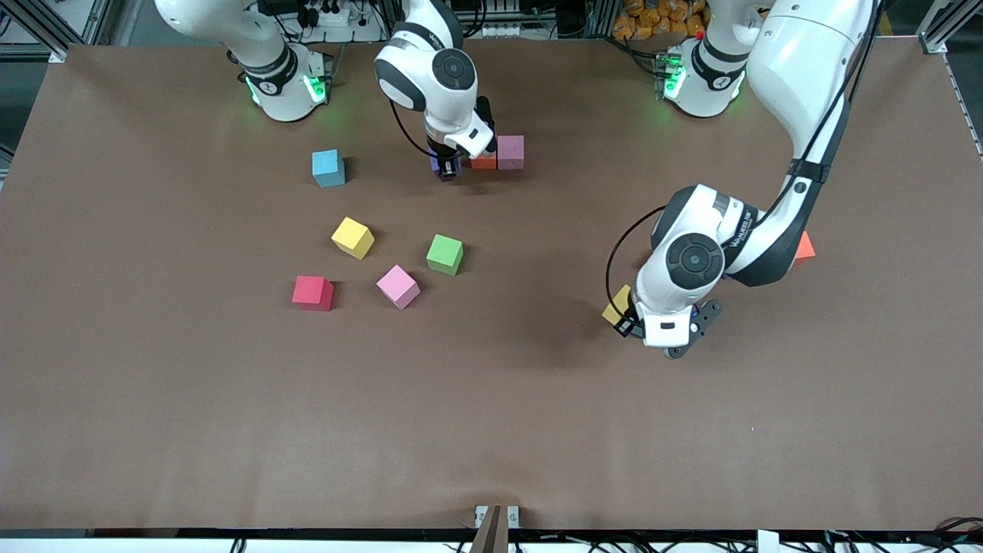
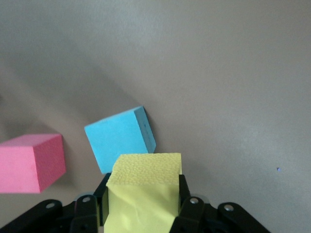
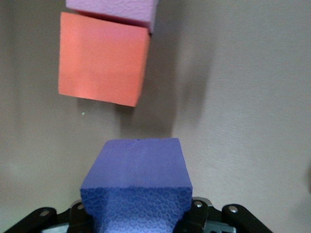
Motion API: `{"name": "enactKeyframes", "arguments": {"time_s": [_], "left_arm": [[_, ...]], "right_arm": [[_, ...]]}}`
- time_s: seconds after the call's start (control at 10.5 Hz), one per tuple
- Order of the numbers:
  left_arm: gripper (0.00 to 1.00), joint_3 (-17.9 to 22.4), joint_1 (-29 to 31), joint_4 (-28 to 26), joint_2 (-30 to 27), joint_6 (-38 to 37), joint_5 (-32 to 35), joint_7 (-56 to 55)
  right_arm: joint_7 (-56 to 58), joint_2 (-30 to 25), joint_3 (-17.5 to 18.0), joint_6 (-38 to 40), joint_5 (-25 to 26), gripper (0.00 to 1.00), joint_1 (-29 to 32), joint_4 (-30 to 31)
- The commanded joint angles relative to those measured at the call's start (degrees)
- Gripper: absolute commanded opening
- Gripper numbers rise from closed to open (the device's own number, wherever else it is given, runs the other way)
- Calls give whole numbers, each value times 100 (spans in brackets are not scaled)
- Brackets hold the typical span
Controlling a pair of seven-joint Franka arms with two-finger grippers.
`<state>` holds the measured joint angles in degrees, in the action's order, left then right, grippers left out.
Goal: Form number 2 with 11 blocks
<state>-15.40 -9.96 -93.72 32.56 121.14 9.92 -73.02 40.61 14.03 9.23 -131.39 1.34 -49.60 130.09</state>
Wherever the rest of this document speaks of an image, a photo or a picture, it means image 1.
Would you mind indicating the yellow foam cube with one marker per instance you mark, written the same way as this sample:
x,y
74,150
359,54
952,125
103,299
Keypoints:
x,y
614,303
352,236

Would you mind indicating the orange foam cube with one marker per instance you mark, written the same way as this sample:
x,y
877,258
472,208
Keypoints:
x,y
804,246
485,163

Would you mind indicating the purple foam cube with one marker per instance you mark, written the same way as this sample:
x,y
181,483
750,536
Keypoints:
x,y
436,166

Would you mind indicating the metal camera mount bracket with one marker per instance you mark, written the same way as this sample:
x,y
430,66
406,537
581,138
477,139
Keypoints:
x,y
495,530

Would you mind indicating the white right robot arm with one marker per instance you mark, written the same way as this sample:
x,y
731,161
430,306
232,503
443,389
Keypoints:
x,y
269,46

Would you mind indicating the cyan foam cube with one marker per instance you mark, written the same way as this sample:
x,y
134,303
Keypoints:
x,y
328,167

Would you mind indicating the pink foam cube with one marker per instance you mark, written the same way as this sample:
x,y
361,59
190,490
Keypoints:
x,y
398,286
511,152

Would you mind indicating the green foam cube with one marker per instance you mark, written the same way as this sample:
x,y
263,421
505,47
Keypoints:
x,y
445,253

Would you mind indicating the white power strip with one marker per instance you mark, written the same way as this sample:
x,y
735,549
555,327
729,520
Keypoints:
x,y
332,14

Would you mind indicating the bag of orange items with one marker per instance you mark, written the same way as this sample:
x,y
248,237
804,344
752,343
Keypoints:
x,y
653,19

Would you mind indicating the grey electronics box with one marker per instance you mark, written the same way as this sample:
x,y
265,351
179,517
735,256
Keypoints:
x,y
499,19

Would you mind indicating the aluminium frame profile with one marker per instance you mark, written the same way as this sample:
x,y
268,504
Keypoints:
x,y
54,23
941,27

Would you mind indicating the red foam cube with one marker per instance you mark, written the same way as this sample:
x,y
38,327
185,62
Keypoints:
x,y
312,293

